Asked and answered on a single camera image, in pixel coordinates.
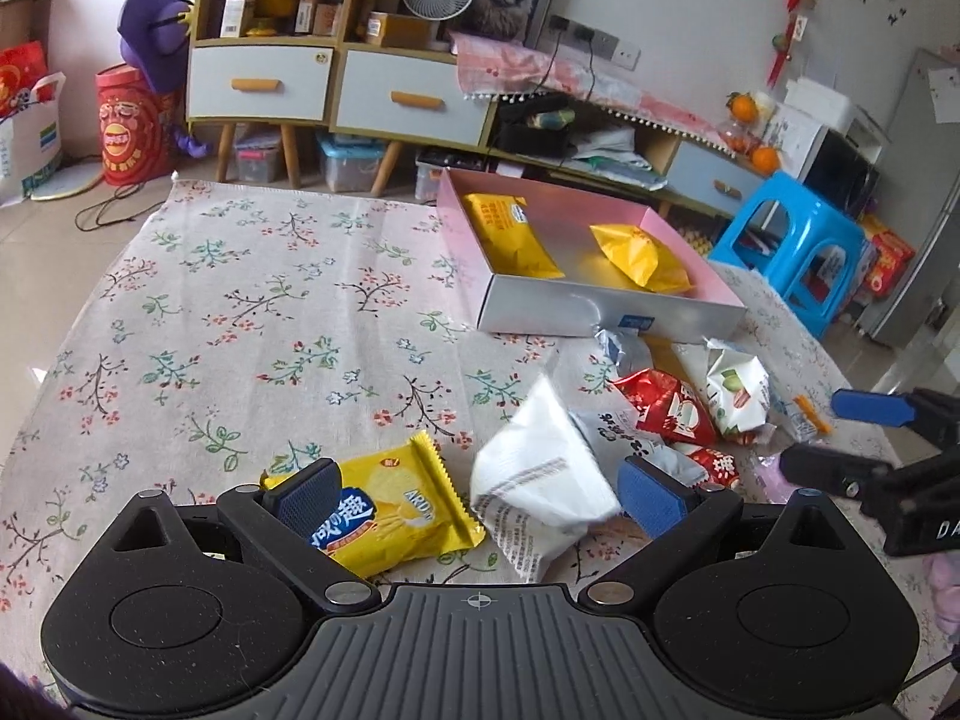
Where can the white green snack packet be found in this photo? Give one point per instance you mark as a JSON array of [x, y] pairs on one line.
[[739, 386]]

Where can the red cylindrical box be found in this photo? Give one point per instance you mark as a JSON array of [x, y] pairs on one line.
[[127, 135]]

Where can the red gift bag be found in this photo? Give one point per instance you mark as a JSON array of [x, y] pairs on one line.
[[19, 75]]

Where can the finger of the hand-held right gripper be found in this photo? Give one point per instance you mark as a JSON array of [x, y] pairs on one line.
[[870, 406], [825, 465]]

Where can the black bag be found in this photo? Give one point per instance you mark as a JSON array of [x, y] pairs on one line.
[[525, 139]]

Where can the stack of papers and bags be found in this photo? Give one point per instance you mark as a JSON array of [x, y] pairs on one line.
[[615, 157]]

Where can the dark wall outlet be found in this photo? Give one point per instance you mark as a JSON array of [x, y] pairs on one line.
[[564, 25]]

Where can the red gift box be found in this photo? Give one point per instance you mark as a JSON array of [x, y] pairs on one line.
[[889, 259]]

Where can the clear bin blue lid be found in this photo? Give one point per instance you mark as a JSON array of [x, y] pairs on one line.
[[349, 161]]

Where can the bag of oranges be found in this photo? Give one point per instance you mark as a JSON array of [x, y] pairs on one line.
[[735, 136]]

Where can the grey refrigerator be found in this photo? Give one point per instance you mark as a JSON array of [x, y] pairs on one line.
[[922, 165]]

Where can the pink cardboard box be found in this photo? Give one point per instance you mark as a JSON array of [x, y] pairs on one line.
[[570, 307]]

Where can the pale pink packet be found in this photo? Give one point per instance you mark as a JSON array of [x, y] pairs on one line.
[[765, 476]]

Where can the pale pink cloth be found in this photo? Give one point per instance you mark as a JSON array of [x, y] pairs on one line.
[[945, 585]]

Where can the low wooden cabinet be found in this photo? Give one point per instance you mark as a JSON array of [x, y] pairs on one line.
[[660, 148]]

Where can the orange fruit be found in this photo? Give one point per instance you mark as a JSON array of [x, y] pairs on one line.
[[765, 157], [274, 4], [742, 106]]

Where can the grey white snack packet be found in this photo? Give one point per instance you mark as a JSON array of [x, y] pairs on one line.
[[600, 431]]

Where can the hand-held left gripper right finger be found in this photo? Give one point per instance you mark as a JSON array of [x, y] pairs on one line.
[[649, 499]]

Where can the white orange snack packet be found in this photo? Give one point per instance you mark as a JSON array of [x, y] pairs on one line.
[[802, 420]]

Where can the pale blue cabinet drawer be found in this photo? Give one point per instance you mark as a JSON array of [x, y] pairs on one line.
[[697, 172]]

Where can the green yellow pouch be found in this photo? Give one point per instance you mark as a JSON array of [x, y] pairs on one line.
[[551, 118]]

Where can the clear bin black lid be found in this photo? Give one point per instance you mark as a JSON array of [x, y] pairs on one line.
[[435, 174]]

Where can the yellow cracker packet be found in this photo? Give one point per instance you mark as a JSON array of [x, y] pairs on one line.
[[405, 510]]

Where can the small white box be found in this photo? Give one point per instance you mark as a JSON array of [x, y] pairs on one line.
[[234, 15]]

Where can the round beige disc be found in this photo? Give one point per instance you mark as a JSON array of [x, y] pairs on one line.
[[67, 181]]

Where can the grey wall outlet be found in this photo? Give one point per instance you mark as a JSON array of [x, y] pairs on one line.
[[602, 37]]

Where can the black microwave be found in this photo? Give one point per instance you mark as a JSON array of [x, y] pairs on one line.
[[840, 169]]

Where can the white shopping bag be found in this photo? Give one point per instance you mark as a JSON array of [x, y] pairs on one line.
[[34, 150]]

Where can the white wall outlet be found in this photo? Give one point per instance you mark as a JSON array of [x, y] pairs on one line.
[[627, 54]]

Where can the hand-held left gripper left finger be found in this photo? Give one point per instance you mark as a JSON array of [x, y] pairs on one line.
[[311, 502]]

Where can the red white snack packet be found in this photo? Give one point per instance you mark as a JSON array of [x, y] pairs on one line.
[[664, 405]]

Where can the clear storage bin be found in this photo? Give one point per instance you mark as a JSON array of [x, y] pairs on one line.
[[259, 154]]

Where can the flat yellow snack packet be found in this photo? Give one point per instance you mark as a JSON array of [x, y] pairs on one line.
[[510, 236]]

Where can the white paper note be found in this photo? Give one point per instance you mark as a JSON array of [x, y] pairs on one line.
[[941, 90]]

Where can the crumpled yellow snack packet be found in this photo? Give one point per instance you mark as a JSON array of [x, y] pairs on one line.
[[637, 259]]

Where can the small brown box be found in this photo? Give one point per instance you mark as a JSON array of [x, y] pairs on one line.
[[307, 11]]

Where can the yellow egg tray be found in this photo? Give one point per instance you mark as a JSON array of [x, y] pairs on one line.
[[694, 236]]

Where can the silver snack packet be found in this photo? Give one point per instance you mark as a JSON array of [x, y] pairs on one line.
[[622, 351]]

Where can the small red snack packet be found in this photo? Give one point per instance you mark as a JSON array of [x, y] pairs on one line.
[[716, 467]]

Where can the pink floral cloth cover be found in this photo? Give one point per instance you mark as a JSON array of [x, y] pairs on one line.
[[570, 79]]

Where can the red hanging wall ornament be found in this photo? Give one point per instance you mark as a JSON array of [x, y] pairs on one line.
[[786, 52]]

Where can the blue plastic stool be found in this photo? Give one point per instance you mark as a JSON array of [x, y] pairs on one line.
[[795, 202]]

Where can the purple hat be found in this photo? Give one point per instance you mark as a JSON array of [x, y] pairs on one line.
[[150, 22]]

